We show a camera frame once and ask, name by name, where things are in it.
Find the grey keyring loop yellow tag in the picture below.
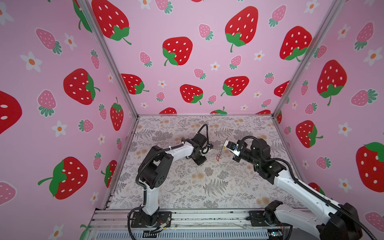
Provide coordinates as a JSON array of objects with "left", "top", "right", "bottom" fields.
[{"left": 219, "top": 140, "right": 227, "bottom": 158}]

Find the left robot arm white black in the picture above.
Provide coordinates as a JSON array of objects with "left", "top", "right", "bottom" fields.
[{"left": 135, "top": 133, "right": 213, "bottom": 226}]

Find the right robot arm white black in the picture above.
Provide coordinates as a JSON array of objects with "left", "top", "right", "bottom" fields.
[{"left": 224, "top": 136, "right": 363, "bottom": 240}]

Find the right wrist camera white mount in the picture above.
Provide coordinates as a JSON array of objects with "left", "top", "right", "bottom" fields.
[{"left": 226, "top": 140, "right": 241, "bottom": 157}]

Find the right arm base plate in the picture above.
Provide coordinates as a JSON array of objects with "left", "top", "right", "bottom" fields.
[{"left": 246, "top": 210, "right": 290, "bottom": 227}]

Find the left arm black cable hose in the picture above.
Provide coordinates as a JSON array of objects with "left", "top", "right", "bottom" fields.
[{"left": 127, "top": 123, "right": 210, "bottom": 240}]

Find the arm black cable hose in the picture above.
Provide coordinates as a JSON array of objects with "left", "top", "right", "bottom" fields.
[
  {"left": 127, "top": 123, "right": 210, "bottom": 240},
  {"left": 236, "top": 135, "right": 377, "bottom": 240}
]

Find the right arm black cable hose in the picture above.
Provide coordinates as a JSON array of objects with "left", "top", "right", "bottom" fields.
[{"left": 236, "top": 135, "right": 377, "bottom": 240}]

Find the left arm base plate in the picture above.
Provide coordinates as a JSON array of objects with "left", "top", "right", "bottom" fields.
[{"left": 130, "top": 211, "right": 172, "bottom": 228}]

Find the aluminium frame rail front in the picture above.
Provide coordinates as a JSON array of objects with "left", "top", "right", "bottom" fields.
[{"left": 80, "top": 208, "right": 343, "bottom": 240}]

